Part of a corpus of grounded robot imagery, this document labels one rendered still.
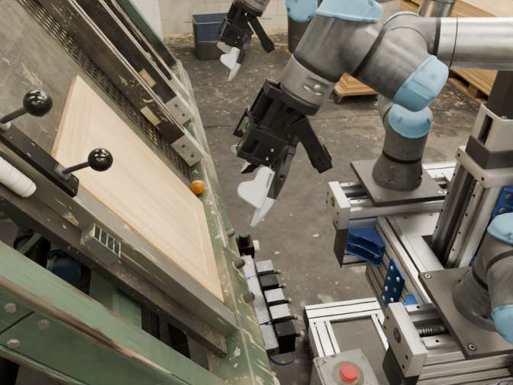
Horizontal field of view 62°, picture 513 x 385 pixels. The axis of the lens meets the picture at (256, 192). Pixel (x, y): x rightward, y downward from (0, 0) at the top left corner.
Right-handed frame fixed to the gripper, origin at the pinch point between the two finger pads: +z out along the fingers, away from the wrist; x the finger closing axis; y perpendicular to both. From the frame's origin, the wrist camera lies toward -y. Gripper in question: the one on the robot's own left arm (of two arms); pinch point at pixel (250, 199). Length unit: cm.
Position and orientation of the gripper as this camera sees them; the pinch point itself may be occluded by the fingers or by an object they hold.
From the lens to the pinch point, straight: 72.9
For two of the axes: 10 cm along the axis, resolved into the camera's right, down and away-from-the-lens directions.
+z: -4.6, 7.5, 4.8
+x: 1.3, 5.9, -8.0
